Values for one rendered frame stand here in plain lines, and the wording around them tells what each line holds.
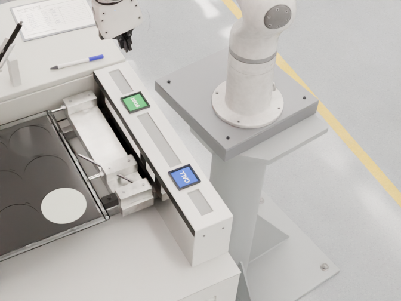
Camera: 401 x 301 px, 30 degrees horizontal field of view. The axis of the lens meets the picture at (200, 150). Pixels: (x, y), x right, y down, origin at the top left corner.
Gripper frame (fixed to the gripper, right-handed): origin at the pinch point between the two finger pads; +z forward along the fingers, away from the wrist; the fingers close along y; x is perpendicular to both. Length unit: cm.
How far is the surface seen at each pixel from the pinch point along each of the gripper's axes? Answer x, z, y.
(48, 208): -21.3, 15.5, -32.7
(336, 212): -3, 126, 60
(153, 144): -18.9, 14.9, -4.8
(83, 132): -1.7, 20.7, -16.9
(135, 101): -4.8, 15.0, -2.7
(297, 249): -11, 120, 38
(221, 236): -45, 22, -2
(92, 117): 2.2, 21.5, -12.9
